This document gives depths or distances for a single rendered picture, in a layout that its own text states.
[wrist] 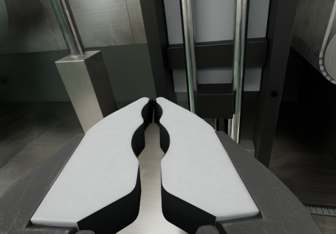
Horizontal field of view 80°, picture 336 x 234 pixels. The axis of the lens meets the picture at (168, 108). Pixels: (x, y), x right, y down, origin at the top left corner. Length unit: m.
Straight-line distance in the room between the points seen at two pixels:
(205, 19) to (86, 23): 0.62
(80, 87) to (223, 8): 0.44
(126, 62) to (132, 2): 0.21
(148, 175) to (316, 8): 0.49
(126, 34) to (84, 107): 0.31
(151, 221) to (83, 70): 0.39
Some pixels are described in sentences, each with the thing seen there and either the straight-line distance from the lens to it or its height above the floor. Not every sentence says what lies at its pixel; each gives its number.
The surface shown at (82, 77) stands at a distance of 0.59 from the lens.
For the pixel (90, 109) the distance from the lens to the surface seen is 0.63.
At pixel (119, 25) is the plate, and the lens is 0.79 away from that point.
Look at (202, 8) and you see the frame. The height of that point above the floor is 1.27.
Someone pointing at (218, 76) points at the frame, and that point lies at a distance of 0.30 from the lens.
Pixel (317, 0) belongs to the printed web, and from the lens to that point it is 0.47.
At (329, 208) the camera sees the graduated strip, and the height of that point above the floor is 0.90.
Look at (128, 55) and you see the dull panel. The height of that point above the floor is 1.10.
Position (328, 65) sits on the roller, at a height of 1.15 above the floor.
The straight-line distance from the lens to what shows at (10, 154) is 0.81.
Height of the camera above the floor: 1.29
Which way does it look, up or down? 30 degrees down
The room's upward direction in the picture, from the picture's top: 8 degrees counter-clockwise
